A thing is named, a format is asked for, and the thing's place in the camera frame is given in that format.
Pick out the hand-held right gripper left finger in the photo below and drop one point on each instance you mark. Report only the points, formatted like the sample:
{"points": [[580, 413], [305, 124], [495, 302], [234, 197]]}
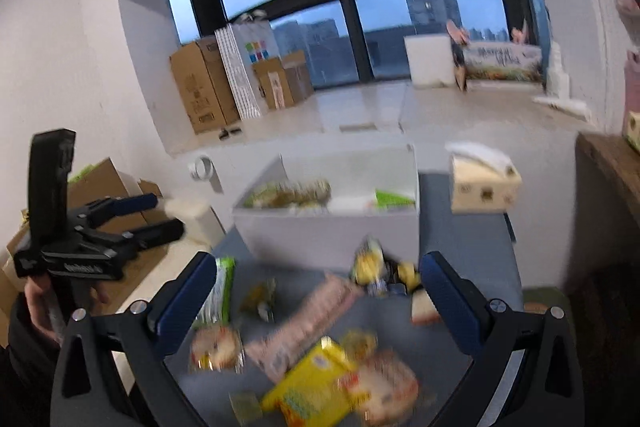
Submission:
{"points": [[187, 302]]}

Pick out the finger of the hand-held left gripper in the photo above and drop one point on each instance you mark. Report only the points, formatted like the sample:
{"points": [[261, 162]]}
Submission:
{"points": [[135, 203], [160, 232]]}

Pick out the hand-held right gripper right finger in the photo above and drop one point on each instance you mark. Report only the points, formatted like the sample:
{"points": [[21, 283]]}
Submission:
{"points": [[450, 302]]}

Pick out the small red white packet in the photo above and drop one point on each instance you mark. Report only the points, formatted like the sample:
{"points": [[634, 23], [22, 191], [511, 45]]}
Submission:
{"points": [[424, 307]]}

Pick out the green white snack packet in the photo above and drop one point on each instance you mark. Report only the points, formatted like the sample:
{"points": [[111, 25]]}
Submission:
{"points": [[220, 292]]}

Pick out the yellow black snack packet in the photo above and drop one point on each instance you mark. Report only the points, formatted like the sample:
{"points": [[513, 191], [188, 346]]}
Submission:
{"points": [[405, 274], [367, 262]]}

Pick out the small round pastry packet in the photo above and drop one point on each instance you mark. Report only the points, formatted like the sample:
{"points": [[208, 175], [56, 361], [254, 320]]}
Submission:
{"points": [[215, 349]]}

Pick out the pale yellow snack packet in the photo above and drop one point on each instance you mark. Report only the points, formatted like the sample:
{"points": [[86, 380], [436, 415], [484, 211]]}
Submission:
{"points": [[360, 341]]}

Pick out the large round pastry packet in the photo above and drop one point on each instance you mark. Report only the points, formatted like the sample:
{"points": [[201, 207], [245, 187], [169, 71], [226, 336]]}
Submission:
{"points": [[385, 387]]}

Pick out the small pale green packet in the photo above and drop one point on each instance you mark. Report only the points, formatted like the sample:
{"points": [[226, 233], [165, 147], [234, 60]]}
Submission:
{"points": [[245, 407]]}

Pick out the long pink snack packet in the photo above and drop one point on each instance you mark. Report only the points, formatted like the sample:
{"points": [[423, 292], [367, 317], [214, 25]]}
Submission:
{"points": [[310, 317]]}

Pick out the white storage box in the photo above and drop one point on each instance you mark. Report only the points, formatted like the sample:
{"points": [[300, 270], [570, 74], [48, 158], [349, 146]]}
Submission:
{"points": [[325, 237]]}

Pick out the person's left hand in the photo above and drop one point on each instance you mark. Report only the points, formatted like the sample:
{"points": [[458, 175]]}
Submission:
{"points": [[39, 309]]}

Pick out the small cardboard box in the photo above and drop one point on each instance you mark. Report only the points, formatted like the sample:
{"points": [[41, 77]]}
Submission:
{"points": [[150, 188]]}

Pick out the cardboard box at left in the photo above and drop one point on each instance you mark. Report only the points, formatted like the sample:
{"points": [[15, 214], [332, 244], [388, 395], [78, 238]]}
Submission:
{"points": [[110, 179]]}

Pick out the cream ottoman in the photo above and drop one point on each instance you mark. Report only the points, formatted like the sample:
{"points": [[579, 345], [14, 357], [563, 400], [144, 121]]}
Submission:
{"points": [[195, 217]]}

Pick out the blue grey tablecloth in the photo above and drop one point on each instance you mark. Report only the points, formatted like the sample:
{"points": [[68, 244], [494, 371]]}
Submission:
{"points": [[460, 237]]}

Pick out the tape roll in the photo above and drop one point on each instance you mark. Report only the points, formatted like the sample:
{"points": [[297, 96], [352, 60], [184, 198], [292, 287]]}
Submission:
{"points": [[202, 169]]}

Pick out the cream tissue box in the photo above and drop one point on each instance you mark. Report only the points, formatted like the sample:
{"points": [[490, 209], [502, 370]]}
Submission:
{"points": [[480, 192]]}

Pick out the flat green snack packet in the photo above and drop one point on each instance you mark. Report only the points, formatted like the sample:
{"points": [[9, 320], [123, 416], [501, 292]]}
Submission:
{"points": [[395, 199]]}

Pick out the tall cardboard box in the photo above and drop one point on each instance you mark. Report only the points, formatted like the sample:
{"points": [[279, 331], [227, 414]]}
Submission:
{"points": [[200, 92]]}

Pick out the brown green snack packet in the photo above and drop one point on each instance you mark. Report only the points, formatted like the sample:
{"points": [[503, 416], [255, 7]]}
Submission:
{"points": [[295, 194]]}

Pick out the white patterned paper bag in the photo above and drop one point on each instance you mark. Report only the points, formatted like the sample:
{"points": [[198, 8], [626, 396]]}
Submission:
{"points": [[245, 72]]}

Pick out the red print cardboard box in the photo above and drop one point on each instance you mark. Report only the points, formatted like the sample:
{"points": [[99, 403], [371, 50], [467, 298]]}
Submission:
{"points": [[272, 84]]}

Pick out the brown wooden cabinet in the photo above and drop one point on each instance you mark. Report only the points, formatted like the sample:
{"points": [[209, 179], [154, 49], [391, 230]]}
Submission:
{"points": [[610, 177]]}

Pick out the plain cardboard box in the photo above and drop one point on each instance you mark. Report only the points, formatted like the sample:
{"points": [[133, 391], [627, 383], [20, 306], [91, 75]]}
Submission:
{"points": [[300, 79]]}

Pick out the flat white foam piece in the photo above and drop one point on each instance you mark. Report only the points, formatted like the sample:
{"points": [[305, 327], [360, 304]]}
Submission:
{"points": [[562, 106]]}

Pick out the white foam board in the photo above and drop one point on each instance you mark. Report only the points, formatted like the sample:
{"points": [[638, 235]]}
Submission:
{"points": [[432, 59]]}

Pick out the landscape print banner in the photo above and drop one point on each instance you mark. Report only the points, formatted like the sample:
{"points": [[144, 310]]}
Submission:
{"points": [[505, 62]]}

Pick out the white foam stack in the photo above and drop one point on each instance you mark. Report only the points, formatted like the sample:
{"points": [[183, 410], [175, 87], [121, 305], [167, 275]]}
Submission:
{"points": [[557, 77]]}

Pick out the green white carton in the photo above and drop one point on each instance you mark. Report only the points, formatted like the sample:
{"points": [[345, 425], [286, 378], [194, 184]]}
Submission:
{"points": [[633, 132]]}

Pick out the cardboard figure standee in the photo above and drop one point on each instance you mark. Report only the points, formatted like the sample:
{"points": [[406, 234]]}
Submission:
{"points": [[459, 52]]}

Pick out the pink figure cutout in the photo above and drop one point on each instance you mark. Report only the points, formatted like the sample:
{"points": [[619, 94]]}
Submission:
{"points": [[521, 32]]}

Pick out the pink container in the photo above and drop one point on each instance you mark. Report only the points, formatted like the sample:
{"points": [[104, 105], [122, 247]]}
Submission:
{"points": [[634, 77]]}

